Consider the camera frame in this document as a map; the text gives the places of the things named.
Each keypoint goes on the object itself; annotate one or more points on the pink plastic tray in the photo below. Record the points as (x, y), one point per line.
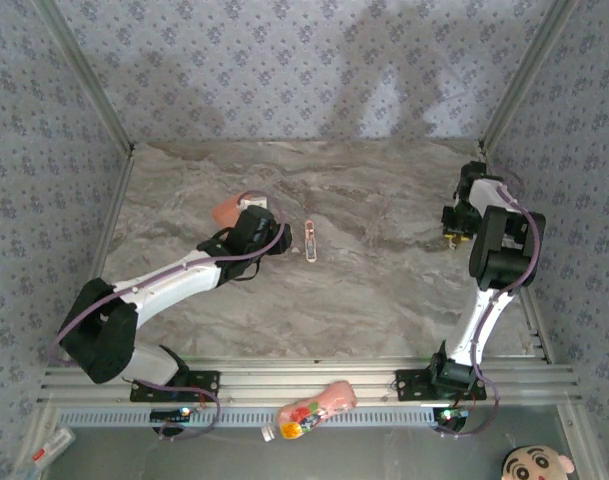
(224, 212)

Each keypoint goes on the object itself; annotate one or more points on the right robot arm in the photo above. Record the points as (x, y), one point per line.
(504, 250)

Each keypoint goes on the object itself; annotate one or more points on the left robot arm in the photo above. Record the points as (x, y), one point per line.
(169, 295)

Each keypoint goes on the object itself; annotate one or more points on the pink plastic bottle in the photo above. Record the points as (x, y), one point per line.
(324, 400)

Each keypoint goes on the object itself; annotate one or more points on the small circuit board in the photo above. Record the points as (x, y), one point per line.
(456, 414)
(169, 414)

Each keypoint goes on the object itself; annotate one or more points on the cartoon plush toy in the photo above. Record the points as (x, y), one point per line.
(534, 465)

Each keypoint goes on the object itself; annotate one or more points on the white red tag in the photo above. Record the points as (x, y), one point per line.
(54, 442)

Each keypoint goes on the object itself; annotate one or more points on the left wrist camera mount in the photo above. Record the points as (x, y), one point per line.
(254, 202)

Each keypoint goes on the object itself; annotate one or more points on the aluminium side rail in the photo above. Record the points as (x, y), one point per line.
(536, 330)
(102, 250)

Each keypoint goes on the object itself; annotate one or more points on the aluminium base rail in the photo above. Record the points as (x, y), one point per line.
(309, 372)

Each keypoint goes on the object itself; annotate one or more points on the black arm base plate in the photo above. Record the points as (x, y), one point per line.
(209, 382)
(409, 382)

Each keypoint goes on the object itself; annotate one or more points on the aluminium frame post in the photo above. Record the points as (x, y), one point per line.
(87, 75)
(525, 75)

